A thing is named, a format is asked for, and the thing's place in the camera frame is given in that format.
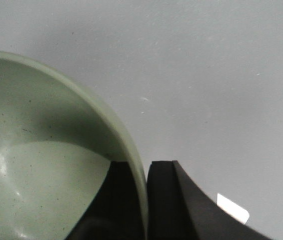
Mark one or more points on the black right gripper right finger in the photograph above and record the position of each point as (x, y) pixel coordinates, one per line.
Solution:
(180, 210)

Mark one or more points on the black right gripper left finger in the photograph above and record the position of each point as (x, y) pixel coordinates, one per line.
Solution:
(115, 212)

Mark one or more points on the green bowl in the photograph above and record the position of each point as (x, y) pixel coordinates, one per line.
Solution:
(57, 142)

